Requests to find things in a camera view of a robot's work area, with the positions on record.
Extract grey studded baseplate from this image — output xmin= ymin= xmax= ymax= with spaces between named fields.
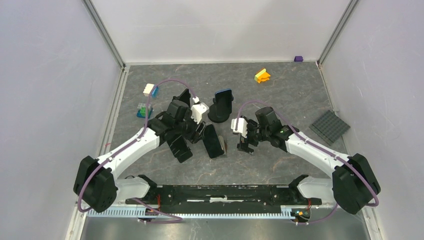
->
xmin=309 ymin=110 xmax=351 ymax=145

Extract black phone light blue edge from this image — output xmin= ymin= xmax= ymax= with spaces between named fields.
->
xmin=173 ymin=88 xmax=191 ymax=107

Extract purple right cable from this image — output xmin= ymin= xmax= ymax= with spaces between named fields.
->
xmin=235 ymin=100 xmax=380 ymax=226

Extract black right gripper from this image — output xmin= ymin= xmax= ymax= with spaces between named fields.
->
xmin=236 ymin=119 xmax=270 ymax=155

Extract purple cable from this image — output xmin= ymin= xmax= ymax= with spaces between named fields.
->
xmin=77 ymin=78 xmax=200 ymax=224
xmin=235 ymin=100 xmax=380 ymax=226

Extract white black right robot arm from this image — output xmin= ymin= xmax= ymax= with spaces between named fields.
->
xmin=230 ymin=106 xmax=381 ymax=215

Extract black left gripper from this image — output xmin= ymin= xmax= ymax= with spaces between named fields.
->
xmin=174 ymin=108 xmax=207 ymax=144

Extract dark blue edged phone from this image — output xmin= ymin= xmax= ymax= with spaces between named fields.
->
xmin=214 ymin=88 xmax=234 ymax=118

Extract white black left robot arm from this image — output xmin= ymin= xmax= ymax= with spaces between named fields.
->
xmin=73 ymin=99 xmax=209 ymax=213

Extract dark grey phone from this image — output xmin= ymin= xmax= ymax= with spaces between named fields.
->
xmin=202 ymin=124 xmax=225 ymax=159

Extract white blue toy block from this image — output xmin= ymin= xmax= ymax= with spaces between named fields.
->
xmin=143 ymin=83 xmax=159 ymax=98

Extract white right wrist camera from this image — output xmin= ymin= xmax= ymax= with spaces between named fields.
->
xmin=230 ymin=117 xmax=248 ymax=138

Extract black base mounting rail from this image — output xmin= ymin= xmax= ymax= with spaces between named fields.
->
xmin=141 ymin=184 xmax=322 ymax=214

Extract green blue toy bricks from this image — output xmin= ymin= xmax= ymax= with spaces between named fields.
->
xmin=136 ymin=103 xmax=153 ymax=119

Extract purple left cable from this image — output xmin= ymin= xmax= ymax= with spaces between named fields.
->
xmin=77 ymin=78 xmax=200 ymax=224

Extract black folding desk stand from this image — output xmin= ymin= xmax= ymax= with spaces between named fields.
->
xmin=166 ymin=134 xmax=193 ymax=163

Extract black phone stand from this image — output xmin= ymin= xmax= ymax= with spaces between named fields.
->
xmin=207 ymin=94 xmax=234 ymax=124

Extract yellow orange toy block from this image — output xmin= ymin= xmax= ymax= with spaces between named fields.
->
xmin=254 ymin=68 xmax=271 ymax=84

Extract purple small block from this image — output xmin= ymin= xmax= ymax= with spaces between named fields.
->
xmin=293 ymin=55 xmax=304 ymax=62

